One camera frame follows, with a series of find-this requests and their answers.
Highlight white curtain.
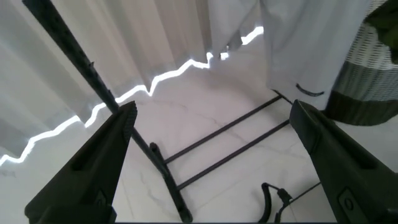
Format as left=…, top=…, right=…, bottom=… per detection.
left=0, top=0, right=265, bottom=167

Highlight pale grey shorts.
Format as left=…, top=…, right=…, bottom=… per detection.
left=259, top=0, right=373, bottom=110

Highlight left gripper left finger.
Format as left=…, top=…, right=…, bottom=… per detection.
left=24, top=100, right=138, bottom=224

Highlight black clothes rack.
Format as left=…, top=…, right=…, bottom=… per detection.
left=21, top=0, right=295, bottom=223

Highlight black coiled cable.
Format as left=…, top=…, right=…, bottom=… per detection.
left=257, top=182, right=323, bottom=223

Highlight white laundry basket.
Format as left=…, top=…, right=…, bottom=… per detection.
left=323, top=0, right=398, bottom=127

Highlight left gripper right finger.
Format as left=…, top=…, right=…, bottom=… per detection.
left=289, top=99, right=398, bottom=224

